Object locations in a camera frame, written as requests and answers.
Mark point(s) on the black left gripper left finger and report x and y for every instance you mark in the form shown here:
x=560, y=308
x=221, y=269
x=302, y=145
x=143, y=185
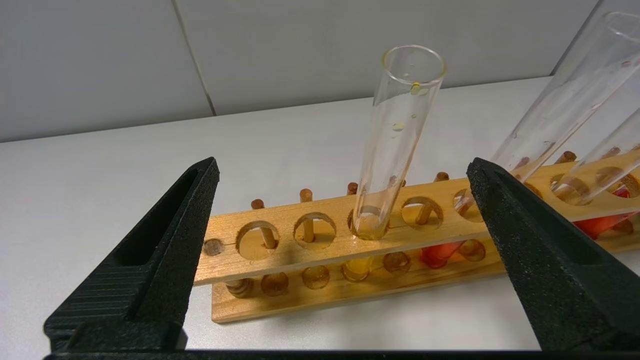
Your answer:
x=165, y=260

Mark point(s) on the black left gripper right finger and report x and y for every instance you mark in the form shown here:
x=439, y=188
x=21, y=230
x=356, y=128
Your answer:
x=550, y=270

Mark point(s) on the test tube with yellow pigment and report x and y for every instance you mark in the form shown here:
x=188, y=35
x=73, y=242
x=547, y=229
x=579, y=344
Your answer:
x=610, y=160
x=395, y=150

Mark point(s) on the test tube with orange pigment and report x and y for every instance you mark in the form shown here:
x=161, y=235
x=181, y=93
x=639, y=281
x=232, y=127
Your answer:
x=600, y=225
x=560, y=110

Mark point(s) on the wooden test tube rack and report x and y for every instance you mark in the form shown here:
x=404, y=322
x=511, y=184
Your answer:
x=300, y=260

